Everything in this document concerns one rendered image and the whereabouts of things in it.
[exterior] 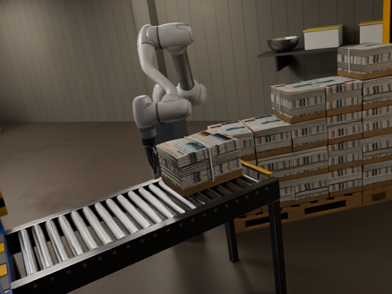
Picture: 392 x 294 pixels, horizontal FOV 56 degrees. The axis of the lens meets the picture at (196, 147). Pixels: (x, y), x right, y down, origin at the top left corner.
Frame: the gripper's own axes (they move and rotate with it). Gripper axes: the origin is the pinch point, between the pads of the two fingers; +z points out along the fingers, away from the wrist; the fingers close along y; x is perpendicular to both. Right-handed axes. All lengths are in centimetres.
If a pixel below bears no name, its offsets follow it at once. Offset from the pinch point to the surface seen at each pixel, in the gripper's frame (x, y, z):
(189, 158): -14.7, -14.0, -6.9
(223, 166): -33.8, -13.9, 3.6
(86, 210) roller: 37.0, 13.6, 13.4
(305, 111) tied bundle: -135, 25, 2
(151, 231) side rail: 18.5, -31.5, 13.6
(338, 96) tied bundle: -160, 16, -4
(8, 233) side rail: 75, 19, 13
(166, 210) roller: 4.8, -18.7, 13.5
